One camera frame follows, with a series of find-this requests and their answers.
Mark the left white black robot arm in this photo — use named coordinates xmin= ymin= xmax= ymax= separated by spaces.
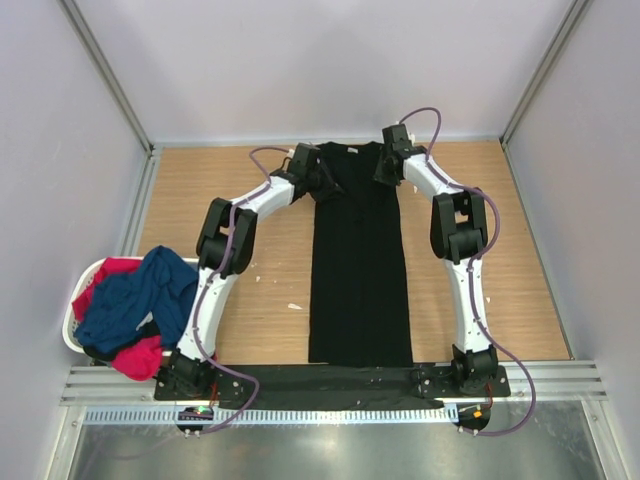
xmin=154 ymin=143 xmax=338 ymax=400

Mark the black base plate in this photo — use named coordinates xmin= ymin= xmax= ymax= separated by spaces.
xmin=154 ymin=363 xmax=511 ymax=411

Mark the aluminium frame post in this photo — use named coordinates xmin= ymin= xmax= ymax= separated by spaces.
xmin=500 ymin=0 xmax=592 ymax=149
xmin=57 ymin=0 xmax=154 ymax=157

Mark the black t shirt blue logo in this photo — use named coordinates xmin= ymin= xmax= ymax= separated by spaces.
xmin=308 ymin=142 xmax=413 ymax=367

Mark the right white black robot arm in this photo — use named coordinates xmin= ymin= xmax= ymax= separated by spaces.
xmin=374 ymin=124 xmax=498 ymax=396

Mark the pink t shirt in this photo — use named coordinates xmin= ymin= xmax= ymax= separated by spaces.
xmin=72 ymin=256 xmax=220 ymax=382

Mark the slotted cable duct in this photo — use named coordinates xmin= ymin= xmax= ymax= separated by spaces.
xmin=84 ymin=404 xmax=458 ymax=427

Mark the white laundry basket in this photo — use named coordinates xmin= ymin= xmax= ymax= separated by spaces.
xmin=60 ymin=256 xmax=201 ymax=354

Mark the left aluminium frame post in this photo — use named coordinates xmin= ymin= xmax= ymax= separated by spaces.
xmin=57 ymin=0 xmax=154 ymax=157

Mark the right aluminium frame post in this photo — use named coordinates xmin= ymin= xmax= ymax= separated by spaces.
xmin=500 ymin=0 xmax=592 ymax=149

